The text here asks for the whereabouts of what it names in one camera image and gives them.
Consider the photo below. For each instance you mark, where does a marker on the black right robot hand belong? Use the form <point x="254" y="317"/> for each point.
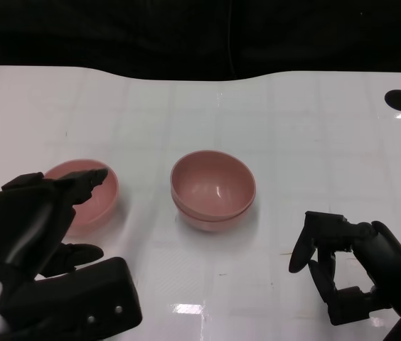
<point x="382" y="259"/>

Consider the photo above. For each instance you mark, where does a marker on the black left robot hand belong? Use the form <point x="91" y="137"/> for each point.
<point x="19" y="220"/>

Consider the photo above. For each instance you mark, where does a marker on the pink plastic bowl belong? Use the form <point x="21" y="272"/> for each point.
<point x="102" y="202"/>
<point x="211" y="223"/>
<point x="211" y="184"/>

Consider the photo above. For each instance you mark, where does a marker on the black backdrop curtain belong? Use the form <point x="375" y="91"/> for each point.
<point x="115" y="32"/>

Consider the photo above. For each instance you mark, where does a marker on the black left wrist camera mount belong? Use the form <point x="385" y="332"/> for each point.
<point x="79" y="302"/>

